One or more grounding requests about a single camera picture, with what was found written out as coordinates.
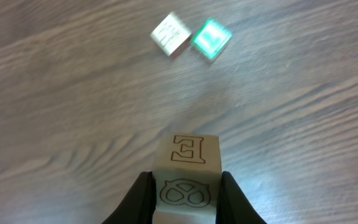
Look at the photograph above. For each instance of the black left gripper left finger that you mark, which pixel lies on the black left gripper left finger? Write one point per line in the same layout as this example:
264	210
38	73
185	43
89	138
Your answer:
138	205

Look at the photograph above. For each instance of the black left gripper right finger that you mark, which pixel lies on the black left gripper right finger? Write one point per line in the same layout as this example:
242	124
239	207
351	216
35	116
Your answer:
233	206

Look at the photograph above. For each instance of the red K wooden block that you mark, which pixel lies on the red K wooden block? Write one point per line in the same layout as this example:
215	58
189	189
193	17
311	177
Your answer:
187	171

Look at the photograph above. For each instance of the green top wooden block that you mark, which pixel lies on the green top wooden block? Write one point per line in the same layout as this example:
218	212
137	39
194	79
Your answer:
211	39

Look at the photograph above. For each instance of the red letter wooden block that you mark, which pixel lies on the red letter wooden block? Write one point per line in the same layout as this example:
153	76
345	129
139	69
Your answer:
171	35

